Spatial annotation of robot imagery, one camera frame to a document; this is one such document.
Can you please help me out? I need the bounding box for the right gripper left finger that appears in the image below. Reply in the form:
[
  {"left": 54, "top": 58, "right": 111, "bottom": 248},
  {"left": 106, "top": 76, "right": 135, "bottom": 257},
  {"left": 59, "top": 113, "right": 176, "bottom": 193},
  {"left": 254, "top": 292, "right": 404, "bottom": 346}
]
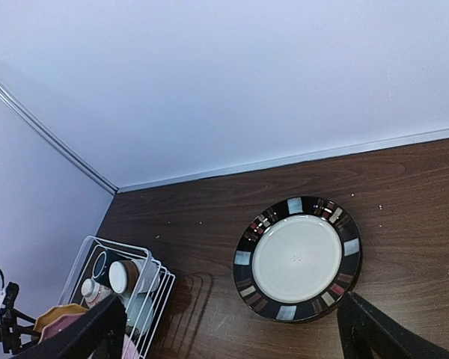
[{"left": 14, "top": 296, "right": 127, "bottom": 358}]

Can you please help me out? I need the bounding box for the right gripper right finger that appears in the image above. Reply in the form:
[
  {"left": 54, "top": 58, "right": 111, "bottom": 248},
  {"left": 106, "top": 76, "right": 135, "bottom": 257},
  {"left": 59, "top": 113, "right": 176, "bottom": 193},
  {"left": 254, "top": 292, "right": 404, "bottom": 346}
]
[{"left": 337, "top": 292, "right": 449, "bottom": 358}]

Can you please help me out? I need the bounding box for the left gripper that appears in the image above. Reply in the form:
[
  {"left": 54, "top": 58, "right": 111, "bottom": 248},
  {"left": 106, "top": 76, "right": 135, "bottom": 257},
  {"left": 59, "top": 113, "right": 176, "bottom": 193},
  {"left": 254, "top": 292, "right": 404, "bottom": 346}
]
[{"left": 0, "top": 309, "right": 37, "bottom": 355}]

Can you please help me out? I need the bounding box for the dark pink polka dot plate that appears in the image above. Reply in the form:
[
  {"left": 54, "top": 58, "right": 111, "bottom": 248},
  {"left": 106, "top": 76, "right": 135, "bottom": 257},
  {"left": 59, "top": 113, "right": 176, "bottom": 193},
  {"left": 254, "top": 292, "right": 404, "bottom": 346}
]
[{"left": 38, "top": 314, "right": 91, "bottom": 344}]

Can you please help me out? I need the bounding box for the yellow polka dot plate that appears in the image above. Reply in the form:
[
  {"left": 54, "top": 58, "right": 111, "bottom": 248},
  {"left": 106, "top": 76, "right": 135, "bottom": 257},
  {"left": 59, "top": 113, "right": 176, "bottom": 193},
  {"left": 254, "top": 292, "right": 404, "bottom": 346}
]
[{"left": 34, "top": 303, "right": 88, "bottom": 333}]

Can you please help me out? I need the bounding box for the black rimmed cream plate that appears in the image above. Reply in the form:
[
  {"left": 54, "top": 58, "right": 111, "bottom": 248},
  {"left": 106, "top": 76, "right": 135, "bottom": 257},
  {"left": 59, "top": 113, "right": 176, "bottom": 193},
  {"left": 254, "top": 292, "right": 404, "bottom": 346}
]
[{"left": 233, "top": 196, "right": 363, "bottom": 323}]

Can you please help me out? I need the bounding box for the light pink plate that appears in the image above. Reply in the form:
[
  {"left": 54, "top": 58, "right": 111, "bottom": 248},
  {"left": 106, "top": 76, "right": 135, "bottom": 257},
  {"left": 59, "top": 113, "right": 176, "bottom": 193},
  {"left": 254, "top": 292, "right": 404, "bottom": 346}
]
[{"left": 121, "top": 334, "right": 140, "bottom": 359}]

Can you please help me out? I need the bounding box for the white bowl red pattern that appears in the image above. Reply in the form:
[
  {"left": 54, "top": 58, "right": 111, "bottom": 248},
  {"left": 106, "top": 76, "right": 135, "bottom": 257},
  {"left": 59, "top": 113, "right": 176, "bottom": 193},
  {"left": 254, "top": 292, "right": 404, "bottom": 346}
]
[{"left": 81, "top": 278, "right": 113, "bottom": 308}]

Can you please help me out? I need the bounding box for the light blue bowl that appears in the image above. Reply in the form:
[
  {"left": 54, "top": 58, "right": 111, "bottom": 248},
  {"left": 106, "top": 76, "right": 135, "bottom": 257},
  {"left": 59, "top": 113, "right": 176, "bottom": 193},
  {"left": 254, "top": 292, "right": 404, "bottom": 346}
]
[{"left": 118, "top": 293, "right": 154, "bottom": 339}]

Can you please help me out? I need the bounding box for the white and brown cup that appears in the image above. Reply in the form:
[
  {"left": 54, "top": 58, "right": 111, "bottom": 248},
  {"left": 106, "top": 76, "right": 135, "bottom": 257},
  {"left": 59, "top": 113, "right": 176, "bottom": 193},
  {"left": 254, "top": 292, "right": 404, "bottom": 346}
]
[{"left": 109, "top": 260, "right": 160, "bottom": 295}]

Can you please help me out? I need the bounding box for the dark green mug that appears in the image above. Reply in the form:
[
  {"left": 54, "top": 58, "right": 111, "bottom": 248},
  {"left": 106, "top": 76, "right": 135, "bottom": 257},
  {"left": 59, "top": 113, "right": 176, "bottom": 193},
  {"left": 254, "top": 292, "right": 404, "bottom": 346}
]
[{"left": 91, "top": 249, "right": 126, "bottom": 288}]

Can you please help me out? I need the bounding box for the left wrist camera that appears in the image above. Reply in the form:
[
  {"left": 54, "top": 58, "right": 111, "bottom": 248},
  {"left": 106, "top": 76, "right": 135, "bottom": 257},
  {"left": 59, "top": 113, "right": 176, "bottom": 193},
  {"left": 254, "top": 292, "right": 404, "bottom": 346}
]
[{"left": 0, "top": 282, "right": 19, "bottom": 325}]

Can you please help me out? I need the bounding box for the white wire dish rack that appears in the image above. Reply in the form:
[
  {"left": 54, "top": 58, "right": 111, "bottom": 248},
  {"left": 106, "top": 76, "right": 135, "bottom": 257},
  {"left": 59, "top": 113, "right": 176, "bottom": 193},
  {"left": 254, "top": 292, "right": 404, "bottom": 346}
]
[{"left": 58, "top": 236, "right": 176, "bottom": 358}]

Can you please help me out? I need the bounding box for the left aluminium frame post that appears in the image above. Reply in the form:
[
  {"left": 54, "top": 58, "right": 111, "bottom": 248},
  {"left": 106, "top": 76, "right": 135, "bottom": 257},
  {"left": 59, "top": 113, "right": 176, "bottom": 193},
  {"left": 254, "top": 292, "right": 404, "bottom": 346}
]
[{"left": 0, "top": 82, "right": 118, "bottom": 195}]

